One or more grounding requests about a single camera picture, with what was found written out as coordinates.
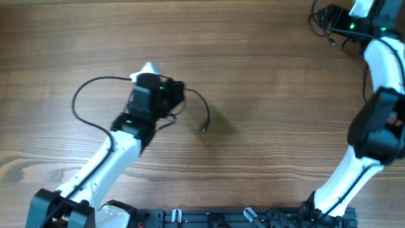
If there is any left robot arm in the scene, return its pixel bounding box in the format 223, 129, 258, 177
26, 72, 185, 227

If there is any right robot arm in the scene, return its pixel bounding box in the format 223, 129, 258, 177
296, 0, 404, 227

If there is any left camera black cable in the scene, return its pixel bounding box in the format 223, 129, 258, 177
37, 75, 132, 228

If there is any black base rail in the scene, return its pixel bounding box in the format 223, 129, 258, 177
94, 207, 358, 228

